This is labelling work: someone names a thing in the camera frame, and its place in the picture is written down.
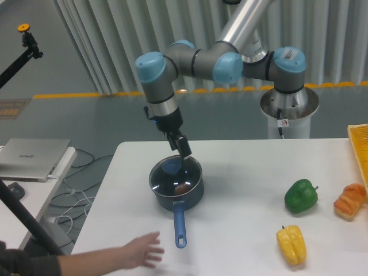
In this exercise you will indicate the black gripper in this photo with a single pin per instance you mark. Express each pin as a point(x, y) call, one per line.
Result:
point(170, 124)

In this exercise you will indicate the glass pot lid blue knob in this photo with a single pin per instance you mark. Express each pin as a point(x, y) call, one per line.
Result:
point(172, 171)

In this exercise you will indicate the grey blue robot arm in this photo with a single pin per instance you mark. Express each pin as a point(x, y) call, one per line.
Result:
point(237, 53)

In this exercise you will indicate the person's forearm dark sleeve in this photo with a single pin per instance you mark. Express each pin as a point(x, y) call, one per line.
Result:
point(102, 262)

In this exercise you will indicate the person's hand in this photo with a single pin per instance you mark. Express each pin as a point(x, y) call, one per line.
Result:
point(142, 251)

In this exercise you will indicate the dark blue saucepan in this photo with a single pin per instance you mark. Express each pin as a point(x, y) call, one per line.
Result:
point(178, 205)

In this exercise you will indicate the brown egg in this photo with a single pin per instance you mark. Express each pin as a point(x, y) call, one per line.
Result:
point(181, 189)

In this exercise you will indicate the green bell pepper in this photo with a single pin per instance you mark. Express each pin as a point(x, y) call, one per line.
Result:
point(301, 196)

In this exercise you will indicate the silver laptop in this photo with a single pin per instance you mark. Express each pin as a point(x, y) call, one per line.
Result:
point(31, 159)

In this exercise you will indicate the white side table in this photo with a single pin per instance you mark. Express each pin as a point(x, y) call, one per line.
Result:
point(36, 200)

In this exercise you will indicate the yellow bell pepper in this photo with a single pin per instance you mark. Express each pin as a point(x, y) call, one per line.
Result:
point(292, 245)

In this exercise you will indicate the black mouse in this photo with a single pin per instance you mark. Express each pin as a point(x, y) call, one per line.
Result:
point(17, 190)

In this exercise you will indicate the black stand pole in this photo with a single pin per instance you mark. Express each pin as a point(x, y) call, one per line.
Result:
point(25, 217)

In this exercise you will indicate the yellow plastic basket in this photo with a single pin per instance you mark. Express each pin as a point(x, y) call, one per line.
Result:
point(358, 138)

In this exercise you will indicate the orange croissant bread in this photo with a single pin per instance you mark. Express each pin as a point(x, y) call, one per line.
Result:
point(350, 201)

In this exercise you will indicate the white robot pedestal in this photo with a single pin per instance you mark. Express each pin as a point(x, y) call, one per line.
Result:
point(290, 123)

